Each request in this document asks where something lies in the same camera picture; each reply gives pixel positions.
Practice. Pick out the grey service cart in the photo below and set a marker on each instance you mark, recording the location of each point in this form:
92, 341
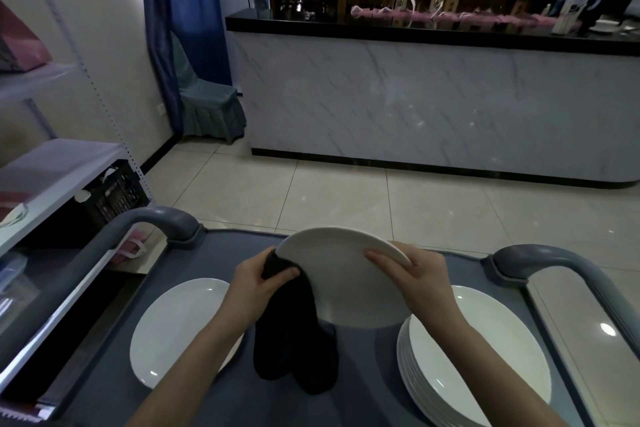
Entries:
210, 261

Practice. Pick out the small white cup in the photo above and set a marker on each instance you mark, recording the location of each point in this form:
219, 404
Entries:
82, 196

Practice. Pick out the person's right hand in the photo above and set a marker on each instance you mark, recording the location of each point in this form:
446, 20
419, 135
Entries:
430, 286

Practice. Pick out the stack of white plates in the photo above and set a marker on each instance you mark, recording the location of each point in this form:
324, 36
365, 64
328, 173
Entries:
485, 341

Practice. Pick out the white round plate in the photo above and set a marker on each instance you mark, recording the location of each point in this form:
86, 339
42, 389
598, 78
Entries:
175, 326
345, 281

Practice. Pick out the row of pink bags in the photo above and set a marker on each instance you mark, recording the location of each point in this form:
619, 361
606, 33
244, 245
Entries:
465, 17

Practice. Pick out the person's left forearm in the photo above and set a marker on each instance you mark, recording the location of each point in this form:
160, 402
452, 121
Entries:
195, 376

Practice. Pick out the clear container blue lid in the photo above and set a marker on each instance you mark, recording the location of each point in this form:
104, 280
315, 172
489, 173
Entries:
10, 271

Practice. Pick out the marble bar counter black top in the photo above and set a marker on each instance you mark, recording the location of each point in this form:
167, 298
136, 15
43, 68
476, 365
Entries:
425, 101

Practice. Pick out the white metal shelf rack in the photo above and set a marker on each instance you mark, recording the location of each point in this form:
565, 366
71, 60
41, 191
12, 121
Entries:
55, 171

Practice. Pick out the black plastic crate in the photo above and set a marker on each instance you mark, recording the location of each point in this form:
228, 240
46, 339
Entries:
120, 196

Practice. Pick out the blue curtain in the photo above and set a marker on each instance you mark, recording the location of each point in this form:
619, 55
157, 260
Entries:
190, 6

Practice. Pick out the white cup on saucer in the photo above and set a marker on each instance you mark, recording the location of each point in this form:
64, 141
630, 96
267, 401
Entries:
605, 25

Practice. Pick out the chair with grey-green cover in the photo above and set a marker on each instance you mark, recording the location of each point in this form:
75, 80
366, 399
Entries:
212, 111

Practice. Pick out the person's right forearm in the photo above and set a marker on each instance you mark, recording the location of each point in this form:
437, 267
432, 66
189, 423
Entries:
495, 381

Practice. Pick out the dark blue cleaning cloth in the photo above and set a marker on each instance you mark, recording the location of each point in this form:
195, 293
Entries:
290, 341

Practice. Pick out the person's left hand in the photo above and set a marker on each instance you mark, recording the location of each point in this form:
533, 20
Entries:
250, 291

